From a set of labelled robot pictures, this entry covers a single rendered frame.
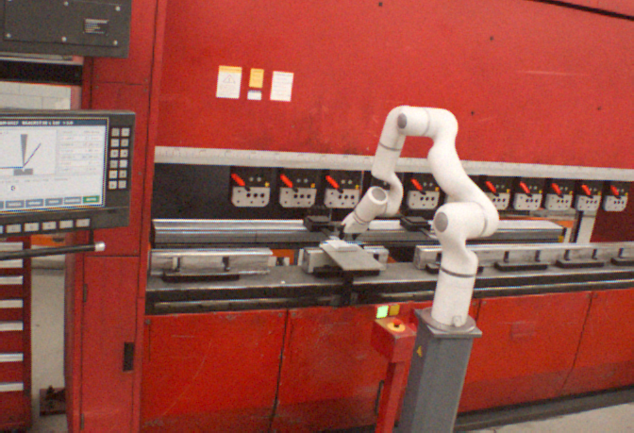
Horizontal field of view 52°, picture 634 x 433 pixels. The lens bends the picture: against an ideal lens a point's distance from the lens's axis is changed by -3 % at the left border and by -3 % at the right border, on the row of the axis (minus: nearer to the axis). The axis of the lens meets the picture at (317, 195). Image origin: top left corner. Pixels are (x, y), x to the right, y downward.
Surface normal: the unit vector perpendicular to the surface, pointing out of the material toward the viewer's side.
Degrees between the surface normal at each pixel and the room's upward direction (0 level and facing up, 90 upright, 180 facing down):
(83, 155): 90
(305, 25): 90
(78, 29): 90
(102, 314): 90
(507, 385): 103
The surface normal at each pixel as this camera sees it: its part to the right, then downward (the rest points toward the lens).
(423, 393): -0.53, 0.15
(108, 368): 0.37, 0.29
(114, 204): 0.61, 0.28
